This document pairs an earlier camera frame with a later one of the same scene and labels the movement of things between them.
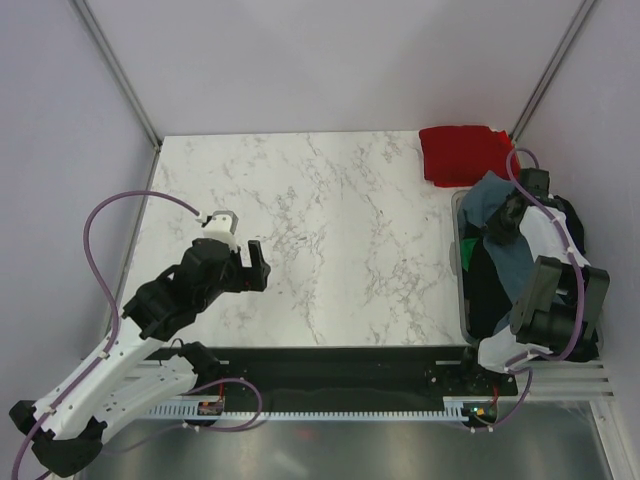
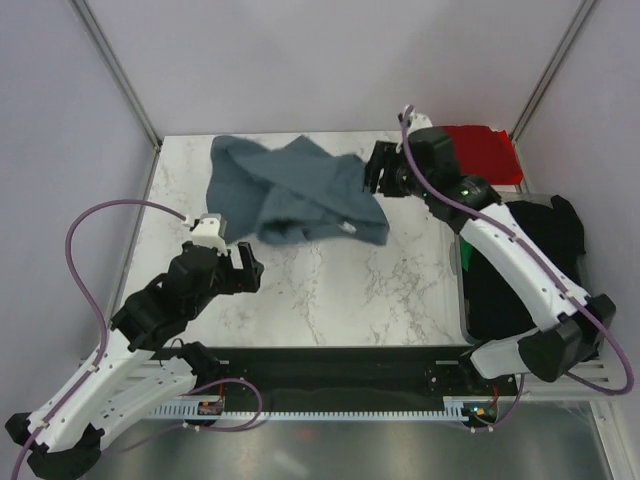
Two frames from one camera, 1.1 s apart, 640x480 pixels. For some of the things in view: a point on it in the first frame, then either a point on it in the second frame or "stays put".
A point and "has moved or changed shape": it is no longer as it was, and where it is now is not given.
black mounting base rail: x=351 y=373 stays put
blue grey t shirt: x=509 y=256 has moved or changed shape
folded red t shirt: x=456 y=156 stays put
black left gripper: x=259 y=268 stays put
